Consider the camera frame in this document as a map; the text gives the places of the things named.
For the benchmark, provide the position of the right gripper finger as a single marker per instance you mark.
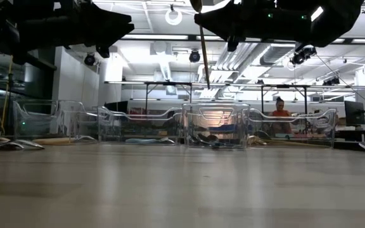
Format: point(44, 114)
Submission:
point(223, 20)

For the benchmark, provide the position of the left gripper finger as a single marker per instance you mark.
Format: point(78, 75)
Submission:
point(106, 27)

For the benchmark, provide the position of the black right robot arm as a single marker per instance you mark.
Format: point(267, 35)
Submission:
point(337, 22)

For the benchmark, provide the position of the black ceiling spotlight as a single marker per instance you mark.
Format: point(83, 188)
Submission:
point(331, 81)
point(194, 56)
point(299, 58)
point(89, 59)

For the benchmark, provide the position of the black beam with light strips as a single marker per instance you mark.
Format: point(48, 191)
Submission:
point(170, 37)

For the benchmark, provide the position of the black computer monitor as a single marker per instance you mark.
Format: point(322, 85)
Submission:
point(116, 106)
point(354, 113)

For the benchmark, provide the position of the person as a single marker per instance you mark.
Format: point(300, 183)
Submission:
point(280, 114)

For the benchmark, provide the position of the clear plastic bin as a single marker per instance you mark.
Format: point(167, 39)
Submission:
point(138, 130)
point(312, 131)
point(215, 130)
point(36, 126)

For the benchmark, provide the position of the dark desk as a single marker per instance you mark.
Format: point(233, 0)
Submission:
point(350, 134)

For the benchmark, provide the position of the black table frame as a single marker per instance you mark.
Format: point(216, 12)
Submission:
point(170, 83)
point(284, 85)

